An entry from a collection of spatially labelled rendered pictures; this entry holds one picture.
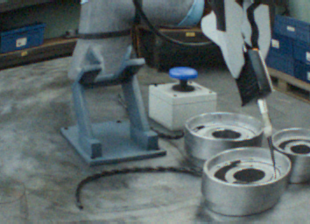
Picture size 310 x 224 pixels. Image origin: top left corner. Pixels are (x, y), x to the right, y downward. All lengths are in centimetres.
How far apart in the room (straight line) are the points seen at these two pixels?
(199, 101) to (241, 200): 30
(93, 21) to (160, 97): 31
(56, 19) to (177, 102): 388
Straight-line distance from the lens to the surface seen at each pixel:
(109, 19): 96
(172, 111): 69
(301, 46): 436
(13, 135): 68
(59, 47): 396
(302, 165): 52
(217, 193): 45
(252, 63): 47
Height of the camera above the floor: 102
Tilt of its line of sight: 17 degrees down
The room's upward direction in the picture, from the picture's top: 1 degrees clockwise
